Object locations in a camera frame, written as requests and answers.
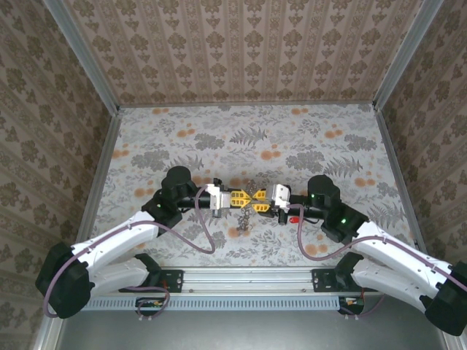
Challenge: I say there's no metal keyring chain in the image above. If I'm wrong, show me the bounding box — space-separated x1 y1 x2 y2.
236 179 264 231

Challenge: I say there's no floral table cover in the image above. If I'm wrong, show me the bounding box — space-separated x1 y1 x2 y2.
78 104 424 268

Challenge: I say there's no grey metal panel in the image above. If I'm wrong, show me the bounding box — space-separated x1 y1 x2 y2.
54 309 452 350

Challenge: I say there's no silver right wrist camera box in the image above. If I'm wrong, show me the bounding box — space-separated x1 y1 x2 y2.
267 183 292 213

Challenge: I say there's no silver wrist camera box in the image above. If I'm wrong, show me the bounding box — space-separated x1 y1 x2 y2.
267 183 292 213
206 183 232 219

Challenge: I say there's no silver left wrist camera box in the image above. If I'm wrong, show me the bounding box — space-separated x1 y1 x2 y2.
206 183 232 219

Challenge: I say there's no wide aluminium mounting rail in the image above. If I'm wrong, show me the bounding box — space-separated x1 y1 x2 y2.
54 265 450 297

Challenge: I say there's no aluminium side rail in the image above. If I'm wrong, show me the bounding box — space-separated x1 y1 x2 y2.
374 108 428 252
74 109 123 245

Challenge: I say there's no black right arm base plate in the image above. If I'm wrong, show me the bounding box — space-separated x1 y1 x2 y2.
312 268 379 293

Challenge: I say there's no thin aluminium frame bar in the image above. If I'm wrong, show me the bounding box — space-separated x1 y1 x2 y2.
117 98 377 109

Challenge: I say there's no grey slotted cable duct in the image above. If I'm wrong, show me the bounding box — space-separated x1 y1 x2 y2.
67 295 340 311

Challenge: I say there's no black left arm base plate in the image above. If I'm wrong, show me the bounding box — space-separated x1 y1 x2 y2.
119 268 183 293

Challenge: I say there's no small wired connector board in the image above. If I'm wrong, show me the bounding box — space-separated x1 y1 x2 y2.
337 295 366 316
135 297 166 317

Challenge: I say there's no aluminium frame post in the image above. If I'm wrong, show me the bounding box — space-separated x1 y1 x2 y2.
372 0 445 112
42 0 121 114

